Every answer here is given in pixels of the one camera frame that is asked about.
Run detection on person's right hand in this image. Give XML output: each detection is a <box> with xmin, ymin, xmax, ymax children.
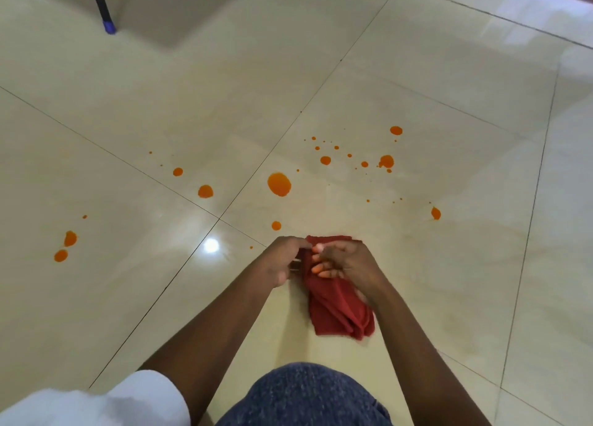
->
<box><xmin>311</xmin><ymin>240</ymin><xmax>390</xmax><ymax>309</ymax></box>

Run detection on red cloth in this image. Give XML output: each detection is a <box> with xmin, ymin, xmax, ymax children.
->
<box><xmin>296</xmin><ymin>235</ymin><xmax>376</xmax><ymax>341</ymax></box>

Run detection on white fluffy garment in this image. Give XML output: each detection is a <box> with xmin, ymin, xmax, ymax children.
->
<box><xmin>0</xmin><ymin>370</ymin><xmax>191</xmax><ymax>426</ymax></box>

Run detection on person's left hand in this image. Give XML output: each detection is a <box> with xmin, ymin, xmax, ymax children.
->
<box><xmin>256</xmin><ymin>235</ymin><xmax>314</xmax><ymax>288</ymax></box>

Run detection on orange liquid spill drops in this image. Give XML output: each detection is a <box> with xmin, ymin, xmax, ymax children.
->
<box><xmin>53</xmin><ymin>125</ymin><xmax>442</xmax><ymax>264</ymax></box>

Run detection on blue denim trousers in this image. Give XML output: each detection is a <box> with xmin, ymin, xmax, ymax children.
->
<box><xmin>215</xmin><ymin>362</ymin><xmax>393</xmax><ymax>426</ymax></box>

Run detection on person's left forearm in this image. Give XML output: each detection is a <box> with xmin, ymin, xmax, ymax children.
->
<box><xmin>138</xmin><ymin>268</ymin><xmax>281</xmax><ymax>426</ymax></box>

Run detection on person's right forearm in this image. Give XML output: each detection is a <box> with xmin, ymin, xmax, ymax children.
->
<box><xmin>370</xmin><ymin>284</ymin><xmax>492</xmax><ymax>426</ymax></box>

